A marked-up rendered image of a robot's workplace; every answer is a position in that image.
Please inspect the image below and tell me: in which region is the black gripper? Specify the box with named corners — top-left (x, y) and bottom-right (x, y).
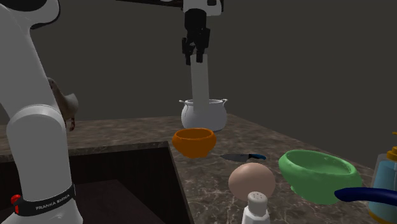
top-left (181, 8), bottom-right (211, 66)

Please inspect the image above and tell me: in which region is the tall grey slab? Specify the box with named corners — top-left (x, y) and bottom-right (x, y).
top-left (190, 53), bottom-right (211, 113)

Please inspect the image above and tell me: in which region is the orange bowl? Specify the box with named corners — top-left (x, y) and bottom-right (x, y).
top-left (171, 127), bottom-right (218, 159)

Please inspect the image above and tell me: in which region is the dark brown counter cabinet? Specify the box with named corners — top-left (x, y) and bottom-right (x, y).
top-left (69, 146), bottom-right (195, 224)

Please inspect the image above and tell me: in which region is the brown and white figure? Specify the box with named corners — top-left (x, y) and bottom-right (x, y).
top-left (46, 77), bottom-right (80, 132)

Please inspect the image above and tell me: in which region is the white salt shaker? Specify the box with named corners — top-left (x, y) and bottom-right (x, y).
top-left (241, 191), bottom-right (271, 224)

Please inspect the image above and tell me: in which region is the green bowl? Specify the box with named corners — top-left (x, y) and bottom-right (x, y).
top-left (278, 149), bottom-right (363, 206)

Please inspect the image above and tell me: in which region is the light blue yellow-capped bottle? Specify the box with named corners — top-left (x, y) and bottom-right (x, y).
top-left (368, 131), bottom-right (397, 224)

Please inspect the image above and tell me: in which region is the white two-handled pot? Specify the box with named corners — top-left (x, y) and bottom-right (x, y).
top-left (179, 98), bottom-right (229, 132)

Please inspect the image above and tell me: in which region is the knife with blue handle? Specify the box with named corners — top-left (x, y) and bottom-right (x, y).
top-left (219, 153), bottom-right (267, 162)

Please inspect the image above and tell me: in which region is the dark blue curved handle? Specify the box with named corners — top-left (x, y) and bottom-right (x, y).
top-left (333, 186), bottom-right (397, 207)

